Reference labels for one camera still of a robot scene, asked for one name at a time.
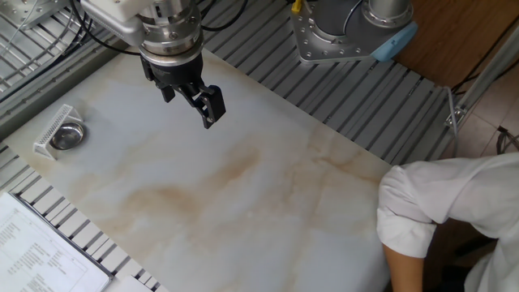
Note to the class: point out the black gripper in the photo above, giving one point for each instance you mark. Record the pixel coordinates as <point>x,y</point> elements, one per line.
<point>174,75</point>

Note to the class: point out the small round steel plate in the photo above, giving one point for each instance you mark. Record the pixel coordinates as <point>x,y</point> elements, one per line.
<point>67,136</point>

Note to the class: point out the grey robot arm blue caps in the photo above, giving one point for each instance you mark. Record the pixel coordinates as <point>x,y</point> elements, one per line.
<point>348,24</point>

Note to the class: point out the bare forearm of person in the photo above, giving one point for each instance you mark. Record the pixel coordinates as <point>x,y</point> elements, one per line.
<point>403,271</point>

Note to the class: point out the silver drilled metal plate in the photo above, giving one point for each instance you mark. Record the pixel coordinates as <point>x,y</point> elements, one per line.
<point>28,10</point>

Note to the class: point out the marble pattern board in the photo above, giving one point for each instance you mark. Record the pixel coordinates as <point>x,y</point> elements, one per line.
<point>227,194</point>

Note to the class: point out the grey aluminium profile bar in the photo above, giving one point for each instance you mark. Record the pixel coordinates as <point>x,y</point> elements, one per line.
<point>48,89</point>

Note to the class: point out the yellow tag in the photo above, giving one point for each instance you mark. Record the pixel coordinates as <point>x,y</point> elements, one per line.
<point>297,6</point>

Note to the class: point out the printed paper sheet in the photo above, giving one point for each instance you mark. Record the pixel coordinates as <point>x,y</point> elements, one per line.
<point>36,251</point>

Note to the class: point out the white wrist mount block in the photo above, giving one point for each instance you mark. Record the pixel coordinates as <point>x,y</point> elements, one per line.
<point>113,16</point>

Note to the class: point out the white perforated bracket stand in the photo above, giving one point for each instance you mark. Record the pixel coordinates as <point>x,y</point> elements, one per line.
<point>50,130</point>

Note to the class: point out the aluminium frame post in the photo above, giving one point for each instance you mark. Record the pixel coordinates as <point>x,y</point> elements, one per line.
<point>486,77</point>

